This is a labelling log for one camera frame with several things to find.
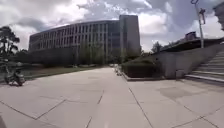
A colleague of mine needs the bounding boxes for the tall lamp pole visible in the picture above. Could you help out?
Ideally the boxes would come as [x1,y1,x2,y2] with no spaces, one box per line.
[190,0,207,49]

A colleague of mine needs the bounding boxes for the parked two-wheeler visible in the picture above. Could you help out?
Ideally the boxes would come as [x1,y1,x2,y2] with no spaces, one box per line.
[3,63,27,87]

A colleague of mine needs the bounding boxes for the grey concrete retaining wall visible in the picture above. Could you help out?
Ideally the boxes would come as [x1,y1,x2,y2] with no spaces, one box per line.
[153,43,224,80]

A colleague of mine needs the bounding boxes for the row of trees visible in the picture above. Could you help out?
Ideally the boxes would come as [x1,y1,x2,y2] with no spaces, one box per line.
[14,42,141,68]

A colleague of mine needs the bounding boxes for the large curved glass building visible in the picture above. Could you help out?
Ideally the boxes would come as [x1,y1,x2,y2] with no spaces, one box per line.
[28,14,142,65]

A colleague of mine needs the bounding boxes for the dark pine tree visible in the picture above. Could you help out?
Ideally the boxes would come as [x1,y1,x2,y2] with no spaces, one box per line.
[0,25,20,64]

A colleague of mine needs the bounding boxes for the grass strip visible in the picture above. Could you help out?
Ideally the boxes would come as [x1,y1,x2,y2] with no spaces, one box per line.
[19,65,101,80]

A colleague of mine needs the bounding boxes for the grey concrete stairs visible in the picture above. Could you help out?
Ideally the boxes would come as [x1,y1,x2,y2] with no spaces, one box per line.
[184,49,224,84]

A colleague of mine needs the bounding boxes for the low dark-roofed building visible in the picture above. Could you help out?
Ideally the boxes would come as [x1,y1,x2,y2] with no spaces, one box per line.
[159,31,224,54]

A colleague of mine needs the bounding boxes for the grey concrete slab plaza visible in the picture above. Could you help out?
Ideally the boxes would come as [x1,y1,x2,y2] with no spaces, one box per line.
[0,67,224,128]

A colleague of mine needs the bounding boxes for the dark trimmed hedge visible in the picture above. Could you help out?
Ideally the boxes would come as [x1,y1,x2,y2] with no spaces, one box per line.
[121,58,160,80]

